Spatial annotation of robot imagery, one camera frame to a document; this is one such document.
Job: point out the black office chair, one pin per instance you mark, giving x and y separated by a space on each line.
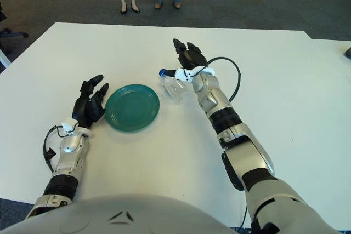
11 34

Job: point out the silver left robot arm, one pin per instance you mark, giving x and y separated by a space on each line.
68 151

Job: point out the clear bottle with blue cap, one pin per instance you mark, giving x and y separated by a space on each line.
176 90

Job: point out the green round plate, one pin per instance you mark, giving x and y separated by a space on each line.
131 108

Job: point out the dark object on side table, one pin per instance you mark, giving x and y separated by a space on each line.
348 53

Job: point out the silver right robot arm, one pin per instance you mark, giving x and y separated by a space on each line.
246 149

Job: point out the grey robot torso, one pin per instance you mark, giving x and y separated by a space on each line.
118 214

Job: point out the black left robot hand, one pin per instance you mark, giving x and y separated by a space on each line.
82 108

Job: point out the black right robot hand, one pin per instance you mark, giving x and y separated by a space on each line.
192 57

